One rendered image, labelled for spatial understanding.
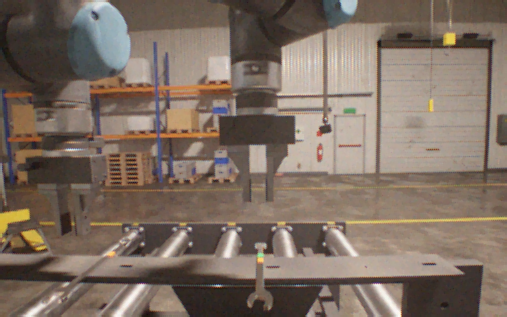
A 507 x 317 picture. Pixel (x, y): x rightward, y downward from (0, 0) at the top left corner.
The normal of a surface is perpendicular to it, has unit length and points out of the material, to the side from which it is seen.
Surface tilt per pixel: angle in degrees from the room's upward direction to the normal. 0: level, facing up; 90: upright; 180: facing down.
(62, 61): 131
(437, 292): 90
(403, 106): 90
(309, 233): 90
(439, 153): 90
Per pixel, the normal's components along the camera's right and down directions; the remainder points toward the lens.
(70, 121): 0.76, 0.04
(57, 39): -0.10, 0.33
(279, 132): -0.04, 0.08
